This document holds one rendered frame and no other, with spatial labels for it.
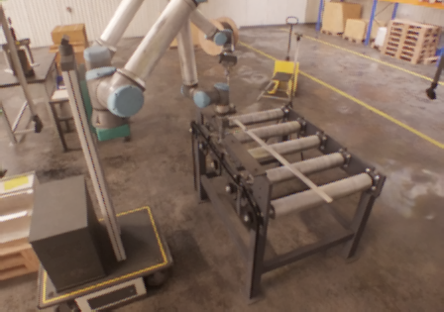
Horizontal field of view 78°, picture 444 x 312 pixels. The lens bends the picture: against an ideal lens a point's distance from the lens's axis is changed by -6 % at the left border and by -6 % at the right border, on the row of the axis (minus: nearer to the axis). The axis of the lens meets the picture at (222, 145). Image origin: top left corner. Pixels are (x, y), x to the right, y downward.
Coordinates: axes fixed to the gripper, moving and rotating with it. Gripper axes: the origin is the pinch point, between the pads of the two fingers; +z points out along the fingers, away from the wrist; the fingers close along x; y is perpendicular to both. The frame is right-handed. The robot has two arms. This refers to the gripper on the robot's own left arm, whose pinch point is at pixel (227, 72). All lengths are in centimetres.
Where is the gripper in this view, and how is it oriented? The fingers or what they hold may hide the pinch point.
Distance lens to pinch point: 213.2
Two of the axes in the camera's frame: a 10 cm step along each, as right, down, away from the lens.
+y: 2.7, -2.3, -9.4
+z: 0.0, 9.7, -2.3
